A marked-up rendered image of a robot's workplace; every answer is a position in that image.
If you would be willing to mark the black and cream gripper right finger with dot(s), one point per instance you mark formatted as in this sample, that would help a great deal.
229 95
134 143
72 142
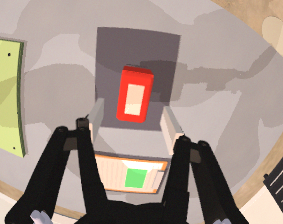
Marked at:
217 203

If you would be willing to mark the red self-inking stamp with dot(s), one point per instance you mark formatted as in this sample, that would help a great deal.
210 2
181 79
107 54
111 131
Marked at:
134 95

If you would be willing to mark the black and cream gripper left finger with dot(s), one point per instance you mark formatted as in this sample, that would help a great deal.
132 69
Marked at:
37 204

